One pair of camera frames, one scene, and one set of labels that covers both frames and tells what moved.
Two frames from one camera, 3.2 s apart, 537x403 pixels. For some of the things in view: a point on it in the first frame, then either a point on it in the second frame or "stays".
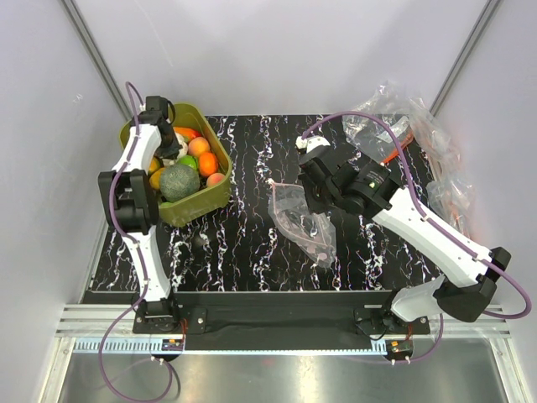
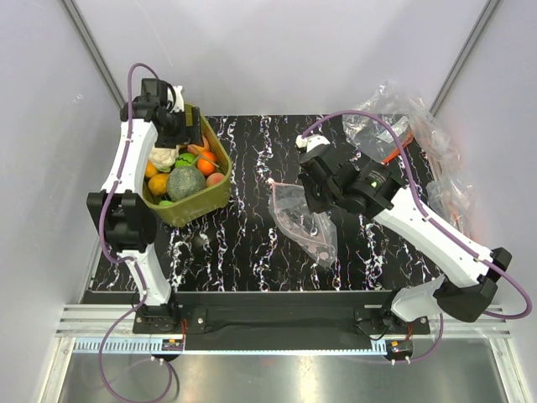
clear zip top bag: [312, 232] stays
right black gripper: [318, 206] stays
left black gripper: [171, 152] to [188, 134]
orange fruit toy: [208, 164] stays
